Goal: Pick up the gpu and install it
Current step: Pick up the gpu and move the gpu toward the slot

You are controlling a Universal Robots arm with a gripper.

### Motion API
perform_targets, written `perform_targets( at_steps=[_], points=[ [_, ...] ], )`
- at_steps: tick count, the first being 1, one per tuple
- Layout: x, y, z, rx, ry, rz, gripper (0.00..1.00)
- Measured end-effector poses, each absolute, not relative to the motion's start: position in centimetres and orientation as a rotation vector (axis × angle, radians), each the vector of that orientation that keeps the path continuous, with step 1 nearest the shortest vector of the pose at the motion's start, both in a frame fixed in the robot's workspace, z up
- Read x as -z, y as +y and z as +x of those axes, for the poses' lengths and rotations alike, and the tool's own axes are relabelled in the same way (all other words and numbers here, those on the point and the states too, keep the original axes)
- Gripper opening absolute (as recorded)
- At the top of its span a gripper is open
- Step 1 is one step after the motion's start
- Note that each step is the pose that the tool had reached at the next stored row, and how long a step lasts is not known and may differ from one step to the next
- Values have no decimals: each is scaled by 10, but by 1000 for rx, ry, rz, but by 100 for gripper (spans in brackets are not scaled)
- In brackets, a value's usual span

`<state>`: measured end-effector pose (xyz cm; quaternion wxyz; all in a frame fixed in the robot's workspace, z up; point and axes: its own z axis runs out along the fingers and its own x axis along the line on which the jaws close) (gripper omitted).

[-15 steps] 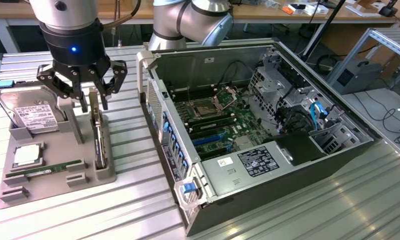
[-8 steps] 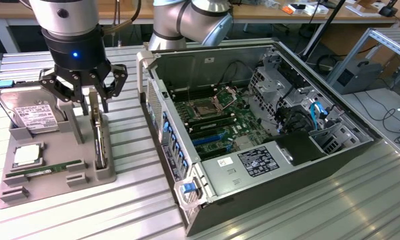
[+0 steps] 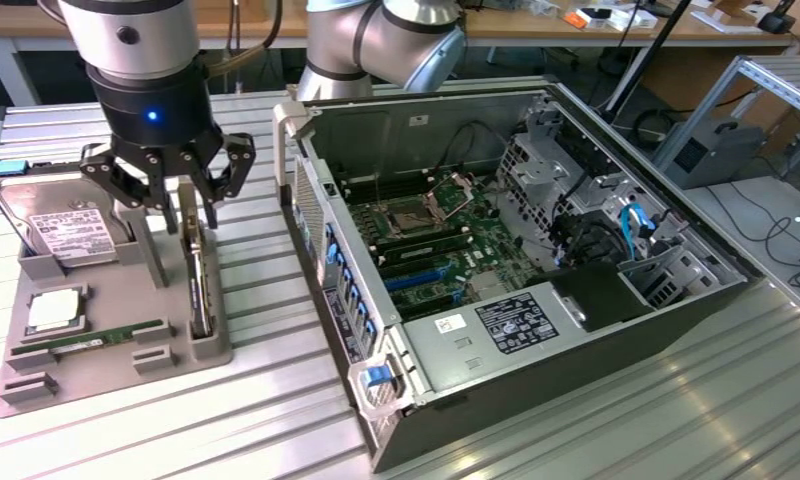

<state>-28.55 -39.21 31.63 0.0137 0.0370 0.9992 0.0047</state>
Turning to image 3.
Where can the black plastic duct cover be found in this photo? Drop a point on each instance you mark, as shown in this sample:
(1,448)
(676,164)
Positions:
(593,295)

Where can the silver CPU chip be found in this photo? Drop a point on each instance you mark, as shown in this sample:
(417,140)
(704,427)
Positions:
(53,310)

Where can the open metal socket cover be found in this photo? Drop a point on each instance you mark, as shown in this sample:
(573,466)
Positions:
(449,192)

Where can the black desk device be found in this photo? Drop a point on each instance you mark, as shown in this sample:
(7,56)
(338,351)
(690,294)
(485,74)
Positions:
(776,20)

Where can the grey box appliance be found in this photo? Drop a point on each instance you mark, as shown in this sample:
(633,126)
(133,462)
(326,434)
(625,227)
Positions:
(720,155)

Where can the silver disk bay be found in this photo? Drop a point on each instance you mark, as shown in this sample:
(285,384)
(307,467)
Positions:
(680,280)

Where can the green graphics card black fan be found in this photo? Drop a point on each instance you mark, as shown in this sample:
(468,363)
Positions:
(199,280)

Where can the flat cardboard box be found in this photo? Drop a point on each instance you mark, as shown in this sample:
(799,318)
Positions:
(726,17)

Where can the silver hard disk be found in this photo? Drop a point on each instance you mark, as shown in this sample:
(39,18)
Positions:
(73,235)

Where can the blue disk carrier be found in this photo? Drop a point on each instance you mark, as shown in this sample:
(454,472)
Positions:
(9,167)

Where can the grey power supply unit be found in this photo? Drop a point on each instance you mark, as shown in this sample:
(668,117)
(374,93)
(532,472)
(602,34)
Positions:
(460,350)

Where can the blue expansion slot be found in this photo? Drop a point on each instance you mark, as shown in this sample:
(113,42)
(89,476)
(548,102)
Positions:
(409,281)

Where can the silver chipset heatsink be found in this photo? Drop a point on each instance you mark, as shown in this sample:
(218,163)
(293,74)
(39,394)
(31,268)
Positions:
(486,284)

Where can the green RAM stick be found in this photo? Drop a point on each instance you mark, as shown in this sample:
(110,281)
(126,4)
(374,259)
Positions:
(106,334)

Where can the CPU socket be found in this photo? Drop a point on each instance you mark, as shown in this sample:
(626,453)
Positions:
(406,220)

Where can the black tripod pole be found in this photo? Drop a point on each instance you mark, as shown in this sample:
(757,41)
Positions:
(646,55)

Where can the open black PC case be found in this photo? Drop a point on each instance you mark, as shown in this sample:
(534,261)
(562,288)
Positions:
(506,410)

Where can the aluminium profile frame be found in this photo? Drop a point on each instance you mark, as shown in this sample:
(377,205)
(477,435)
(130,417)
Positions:
(773,75)

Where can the wooden desk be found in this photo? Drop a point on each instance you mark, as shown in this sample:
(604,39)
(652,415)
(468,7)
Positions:
(13,20)

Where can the black labelled RAM stick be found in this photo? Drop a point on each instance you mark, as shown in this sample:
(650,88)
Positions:
(420,254)

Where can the grey parts rack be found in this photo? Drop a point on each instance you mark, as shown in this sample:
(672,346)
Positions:
(106,300)

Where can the white black electronics box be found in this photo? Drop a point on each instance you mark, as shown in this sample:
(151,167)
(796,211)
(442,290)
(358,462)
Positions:
(629,19)

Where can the perforated silver drive cage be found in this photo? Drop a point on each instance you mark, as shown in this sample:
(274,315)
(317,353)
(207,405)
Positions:
(533,175)

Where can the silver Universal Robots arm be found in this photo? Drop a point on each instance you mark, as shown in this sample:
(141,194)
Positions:
(373,30)

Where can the blue case latch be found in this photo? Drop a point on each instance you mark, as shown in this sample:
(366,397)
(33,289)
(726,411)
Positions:
(374,376)

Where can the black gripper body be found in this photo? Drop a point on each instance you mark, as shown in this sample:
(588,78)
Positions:
(153,110)

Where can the green motherboard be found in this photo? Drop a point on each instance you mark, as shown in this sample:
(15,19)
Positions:
(500,245)

